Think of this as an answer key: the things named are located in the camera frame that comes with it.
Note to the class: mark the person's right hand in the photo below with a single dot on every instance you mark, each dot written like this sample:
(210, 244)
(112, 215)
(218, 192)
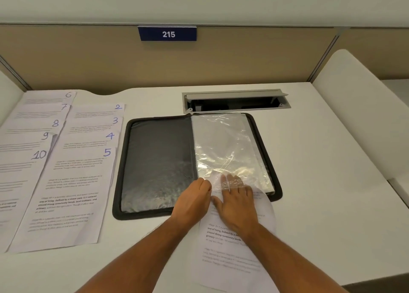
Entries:
(238, 209)

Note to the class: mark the person's left hand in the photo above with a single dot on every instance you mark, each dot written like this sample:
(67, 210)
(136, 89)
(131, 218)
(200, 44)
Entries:
(190, 203)

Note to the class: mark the person's left fingers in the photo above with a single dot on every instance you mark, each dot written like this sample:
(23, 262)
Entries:
(206, 185)

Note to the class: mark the person's right thumb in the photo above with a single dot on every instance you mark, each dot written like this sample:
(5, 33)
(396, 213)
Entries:
(217, 204)

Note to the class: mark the person's right middle finger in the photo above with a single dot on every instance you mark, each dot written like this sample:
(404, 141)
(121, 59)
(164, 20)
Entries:
(234, 182)

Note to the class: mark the clear plastic sleeve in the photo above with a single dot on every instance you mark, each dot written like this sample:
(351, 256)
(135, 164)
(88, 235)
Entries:
(223, 136)

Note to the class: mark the single printed paper page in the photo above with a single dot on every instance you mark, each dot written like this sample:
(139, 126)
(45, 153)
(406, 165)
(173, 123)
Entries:
(223, 257)

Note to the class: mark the person's right forearm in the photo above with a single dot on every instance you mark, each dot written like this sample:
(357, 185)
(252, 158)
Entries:
(287, 260)

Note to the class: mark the person's left forearm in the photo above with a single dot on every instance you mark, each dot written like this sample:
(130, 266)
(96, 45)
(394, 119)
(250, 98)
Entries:
(137, 257)

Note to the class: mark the black zip folder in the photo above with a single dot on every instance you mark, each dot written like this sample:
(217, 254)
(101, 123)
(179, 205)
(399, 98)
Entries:
(153, 161)

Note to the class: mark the beige partition panel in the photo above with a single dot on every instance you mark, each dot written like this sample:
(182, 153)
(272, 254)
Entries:
(223, 59)

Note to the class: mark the spread of numbered printed sheets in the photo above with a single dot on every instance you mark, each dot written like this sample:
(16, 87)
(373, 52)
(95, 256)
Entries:
(70, 174)

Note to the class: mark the white rounded side panel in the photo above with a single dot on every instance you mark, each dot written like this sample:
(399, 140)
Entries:
(8, 97)
(358, 110)

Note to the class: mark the blue number sign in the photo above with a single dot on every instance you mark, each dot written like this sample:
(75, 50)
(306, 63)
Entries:
(167, 34)

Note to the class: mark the grey partition post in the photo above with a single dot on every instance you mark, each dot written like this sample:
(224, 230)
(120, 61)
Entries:
(324, 54)

